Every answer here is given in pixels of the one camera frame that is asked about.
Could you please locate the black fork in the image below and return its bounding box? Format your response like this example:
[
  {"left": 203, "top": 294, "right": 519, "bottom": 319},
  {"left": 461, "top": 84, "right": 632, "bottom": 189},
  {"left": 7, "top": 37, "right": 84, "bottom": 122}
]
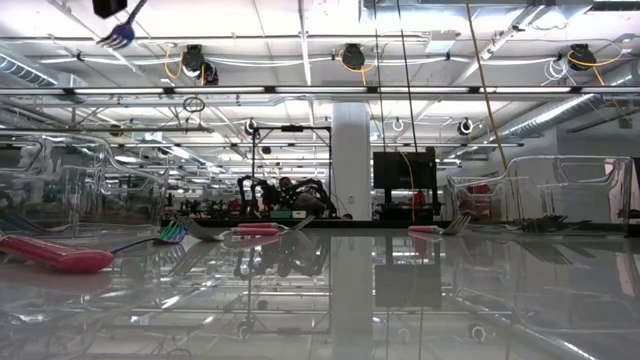
[
  {"left": 529, "top": 217, "right": 594, "bottom": 234},
  {"left": 522, "top": 213, "right": 571, "bottom": 232},
  {"left": 514, "top": 215, "right": 569, "bottom": 234}
]

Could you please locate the person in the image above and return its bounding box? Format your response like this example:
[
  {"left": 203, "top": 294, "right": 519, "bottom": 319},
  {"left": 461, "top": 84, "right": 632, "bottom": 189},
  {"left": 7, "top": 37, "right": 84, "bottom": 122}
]
[{"left": 272, "top": 175, "right": 326, "bottom": 217}]

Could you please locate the orange cable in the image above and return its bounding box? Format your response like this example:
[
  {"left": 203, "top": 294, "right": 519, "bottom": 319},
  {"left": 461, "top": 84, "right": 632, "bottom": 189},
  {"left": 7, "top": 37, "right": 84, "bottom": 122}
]
[{"left": 398, "top": 149, "right": 417, "bottom": 221}]

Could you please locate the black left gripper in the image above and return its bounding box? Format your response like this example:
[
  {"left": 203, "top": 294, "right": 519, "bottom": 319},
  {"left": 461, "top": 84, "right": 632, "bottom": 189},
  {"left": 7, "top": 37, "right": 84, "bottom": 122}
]
[{"left": 92, "top": 0, "right": 129, "bottom": 20}]

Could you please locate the silver spiral duct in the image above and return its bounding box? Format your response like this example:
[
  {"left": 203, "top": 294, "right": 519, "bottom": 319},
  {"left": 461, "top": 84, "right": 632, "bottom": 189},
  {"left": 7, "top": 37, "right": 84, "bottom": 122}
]
[{"left": 492, "top": 64, "right": 640, "bottom": 144}]

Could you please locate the clear plastic bin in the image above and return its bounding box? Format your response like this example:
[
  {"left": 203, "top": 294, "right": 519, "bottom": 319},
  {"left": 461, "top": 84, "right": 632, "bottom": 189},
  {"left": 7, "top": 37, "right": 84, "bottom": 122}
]
[
  {"left": 443, "top": 153, "right": 635, "bottom": 235},
  {"left": 0, "top": 128, "right": 170, "bottom": 240}
]

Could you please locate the ceiling cable reel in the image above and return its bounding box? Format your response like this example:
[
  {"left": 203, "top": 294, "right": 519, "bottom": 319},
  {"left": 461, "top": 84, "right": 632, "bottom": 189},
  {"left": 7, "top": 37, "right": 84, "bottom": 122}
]
[
  {"left": 341, "top": 42, "right": 367, "bottom": 71},
  {"left": 180, "top": 43, "right": 221, "bottom": 86},
  {"left": 568, "top": 42, "right": 597, "bottom": 71}
]

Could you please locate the red object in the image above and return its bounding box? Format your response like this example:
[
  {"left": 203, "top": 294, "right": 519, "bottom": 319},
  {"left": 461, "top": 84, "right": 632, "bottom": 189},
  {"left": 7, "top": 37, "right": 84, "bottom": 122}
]
[{"left": 459, "top": 183, "right": 494, "bottom": 207}]

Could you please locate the black gantry frame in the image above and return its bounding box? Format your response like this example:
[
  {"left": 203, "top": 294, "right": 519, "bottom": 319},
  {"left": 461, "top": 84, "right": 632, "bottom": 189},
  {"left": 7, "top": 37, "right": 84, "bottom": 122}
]
[{"left": 251, "top": 123, "right": 334, "bottom": 221}]

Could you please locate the thin black cable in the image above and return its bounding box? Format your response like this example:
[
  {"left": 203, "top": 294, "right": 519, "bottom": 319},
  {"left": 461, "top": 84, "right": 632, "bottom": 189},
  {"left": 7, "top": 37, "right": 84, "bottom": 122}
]
[{"left": 373, "top": 0, "right": 387, "bottom": 154}]

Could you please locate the white pillar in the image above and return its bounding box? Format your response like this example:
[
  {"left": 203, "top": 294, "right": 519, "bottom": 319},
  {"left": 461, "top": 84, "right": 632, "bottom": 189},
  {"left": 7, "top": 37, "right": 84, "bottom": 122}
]
[{"left": 331, "top": 101, "right": 374, "bottom": 221}]

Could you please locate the black monitor on stand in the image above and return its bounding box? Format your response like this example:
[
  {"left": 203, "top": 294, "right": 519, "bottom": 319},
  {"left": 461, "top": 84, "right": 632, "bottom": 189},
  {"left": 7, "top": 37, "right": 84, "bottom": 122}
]
[{"left": 372, "top": 149, "right": 444, "bottom": 222}]

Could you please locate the ceiling light strip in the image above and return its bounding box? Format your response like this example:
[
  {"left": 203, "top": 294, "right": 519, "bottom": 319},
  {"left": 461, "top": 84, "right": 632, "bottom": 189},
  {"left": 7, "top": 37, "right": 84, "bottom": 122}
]
[{"left": 0, "top": 84, "right": 640, "bottom": 97}]

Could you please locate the yellow cable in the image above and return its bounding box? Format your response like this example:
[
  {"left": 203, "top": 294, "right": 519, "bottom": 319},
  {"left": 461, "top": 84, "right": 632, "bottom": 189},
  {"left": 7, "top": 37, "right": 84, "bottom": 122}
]
[{"left": 463, "top": 0, "right": 512, "bottom": 174}]

